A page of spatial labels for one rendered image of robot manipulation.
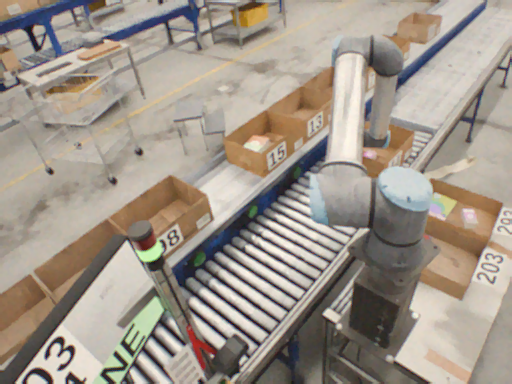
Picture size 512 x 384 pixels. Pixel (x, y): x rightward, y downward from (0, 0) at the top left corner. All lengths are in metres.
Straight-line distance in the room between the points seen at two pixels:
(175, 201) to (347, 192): 1.18
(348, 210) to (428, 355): 0.77
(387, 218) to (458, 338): 0.76
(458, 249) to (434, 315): 0.39
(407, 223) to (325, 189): 0.24
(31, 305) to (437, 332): 1.72
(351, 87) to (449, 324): 1.02
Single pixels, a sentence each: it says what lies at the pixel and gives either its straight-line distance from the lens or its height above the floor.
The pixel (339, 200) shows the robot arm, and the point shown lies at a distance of 1.03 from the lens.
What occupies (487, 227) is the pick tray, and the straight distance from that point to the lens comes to 2.08.
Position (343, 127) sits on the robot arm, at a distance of 1.17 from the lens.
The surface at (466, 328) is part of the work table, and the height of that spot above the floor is 0.75.
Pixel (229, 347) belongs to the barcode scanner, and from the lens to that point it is 1.20.
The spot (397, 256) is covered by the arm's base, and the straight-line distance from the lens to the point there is 1.14.
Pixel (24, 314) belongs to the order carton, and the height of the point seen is 0.89.
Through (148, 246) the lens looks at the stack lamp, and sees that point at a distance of 0.76.
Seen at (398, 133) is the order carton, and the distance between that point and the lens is 2.43.
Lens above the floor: 2.15
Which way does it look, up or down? 41 degrees down
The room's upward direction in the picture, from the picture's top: 9 degrees counter-clockwise
